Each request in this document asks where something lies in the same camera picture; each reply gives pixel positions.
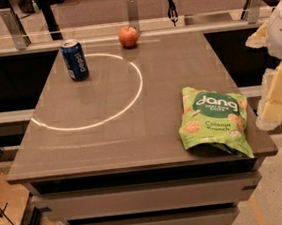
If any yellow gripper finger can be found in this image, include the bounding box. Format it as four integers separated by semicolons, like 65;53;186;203
256;62;282;131
245;21;268;49

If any green rice chip bag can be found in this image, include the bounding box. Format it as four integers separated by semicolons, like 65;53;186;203
179;87;254;158

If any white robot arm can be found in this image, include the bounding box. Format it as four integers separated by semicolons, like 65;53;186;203
245;0;282;131

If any blue pepsi can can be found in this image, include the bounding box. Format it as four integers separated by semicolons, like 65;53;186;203
61;39;90;81

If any red apple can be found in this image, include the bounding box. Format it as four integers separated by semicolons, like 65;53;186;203
118;26;139;48

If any grey table drawer cabinet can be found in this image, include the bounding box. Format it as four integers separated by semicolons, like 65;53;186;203
32;171;261;225

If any black hanging cable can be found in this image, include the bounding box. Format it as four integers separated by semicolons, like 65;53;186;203
164;0;180;28

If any metal railing frame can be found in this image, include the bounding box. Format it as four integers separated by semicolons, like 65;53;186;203
0;0;272;54

